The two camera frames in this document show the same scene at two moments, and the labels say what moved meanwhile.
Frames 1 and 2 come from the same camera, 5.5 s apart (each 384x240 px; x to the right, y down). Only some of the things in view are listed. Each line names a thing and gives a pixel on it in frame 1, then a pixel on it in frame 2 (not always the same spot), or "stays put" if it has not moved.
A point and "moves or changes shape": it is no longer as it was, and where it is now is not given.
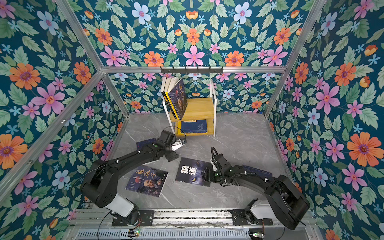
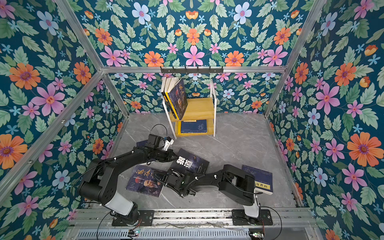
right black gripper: x=208 y=176 to x=185 y=175
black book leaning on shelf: x=166 y=99 stays put
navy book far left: x=141 y=144 stays put
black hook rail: x=191 y=70 stays put
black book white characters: x=189 y=171 moves or changes shape
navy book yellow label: x=199 y=126 stays put
